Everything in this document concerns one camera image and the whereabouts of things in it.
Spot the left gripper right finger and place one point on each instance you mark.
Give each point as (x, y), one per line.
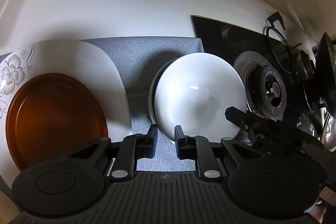
(198, 149)

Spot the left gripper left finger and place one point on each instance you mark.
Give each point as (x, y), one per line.
(127, 152)

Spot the white bowl blue pattern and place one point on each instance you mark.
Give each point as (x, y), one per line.
(194, 91)

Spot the orange round plate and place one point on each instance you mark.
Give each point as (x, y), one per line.
(50, 115)

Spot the silver gas burner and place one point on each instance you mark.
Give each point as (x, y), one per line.
(264, 86)

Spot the black gas stove top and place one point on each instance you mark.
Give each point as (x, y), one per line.
(227, 41)

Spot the black pan support grate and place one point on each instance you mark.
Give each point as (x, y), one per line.
(281, 51)

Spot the black wok with lid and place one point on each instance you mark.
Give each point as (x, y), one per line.
(319, 87)

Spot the wooden cutting board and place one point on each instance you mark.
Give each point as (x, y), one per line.
(8, 209)

